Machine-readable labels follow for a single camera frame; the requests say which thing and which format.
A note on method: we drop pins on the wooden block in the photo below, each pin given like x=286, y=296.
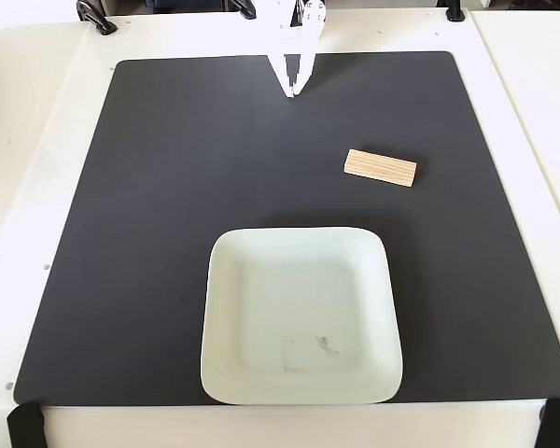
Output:
x=380, y=168

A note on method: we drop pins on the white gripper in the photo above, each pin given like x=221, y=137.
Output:
x=295, y=43

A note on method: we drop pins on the black table clamp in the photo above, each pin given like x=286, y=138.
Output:
x=95, y=18
x=243, y=7
x=455, y=10

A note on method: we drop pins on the black rubber mat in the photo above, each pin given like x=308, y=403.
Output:
x=168, y=233

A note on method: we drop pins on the white square plate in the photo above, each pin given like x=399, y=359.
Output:
x=298, y=298

